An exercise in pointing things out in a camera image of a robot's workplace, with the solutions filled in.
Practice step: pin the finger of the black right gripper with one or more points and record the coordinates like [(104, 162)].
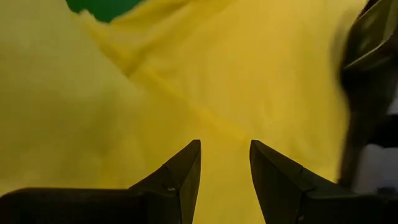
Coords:
[(363, 109)]

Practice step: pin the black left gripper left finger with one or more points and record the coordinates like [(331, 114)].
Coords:
[(93, 207)]

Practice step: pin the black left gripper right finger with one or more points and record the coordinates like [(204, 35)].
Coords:
[(326, 205)]

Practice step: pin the yellow garment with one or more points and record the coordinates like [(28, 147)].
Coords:
[(155, 93)]

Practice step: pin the green table mat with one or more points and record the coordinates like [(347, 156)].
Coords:
[(102, 9)]

